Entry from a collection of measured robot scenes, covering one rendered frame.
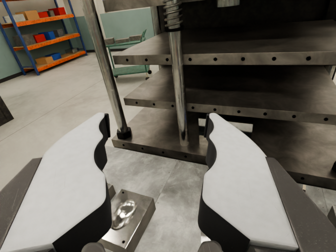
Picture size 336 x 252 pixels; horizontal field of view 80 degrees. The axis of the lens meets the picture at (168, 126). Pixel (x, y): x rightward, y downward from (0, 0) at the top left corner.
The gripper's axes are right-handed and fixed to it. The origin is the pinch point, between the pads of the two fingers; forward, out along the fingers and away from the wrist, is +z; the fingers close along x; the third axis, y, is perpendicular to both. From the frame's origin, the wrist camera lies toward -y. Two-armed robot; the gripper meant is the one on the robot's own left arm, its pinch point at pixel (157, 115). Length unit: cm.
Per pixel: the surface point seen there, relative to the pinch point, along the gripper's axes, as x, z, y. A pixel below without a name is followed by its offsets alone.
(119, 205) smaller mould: -16, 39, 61
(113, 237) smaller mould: -16, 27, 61
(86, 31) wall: -289, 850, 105
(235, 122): 37, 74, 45
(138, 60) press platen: -12, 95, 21
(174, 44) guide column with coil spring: 6, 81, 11
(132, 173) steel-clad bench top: -14, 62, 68
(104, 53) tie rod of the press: -29, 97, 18
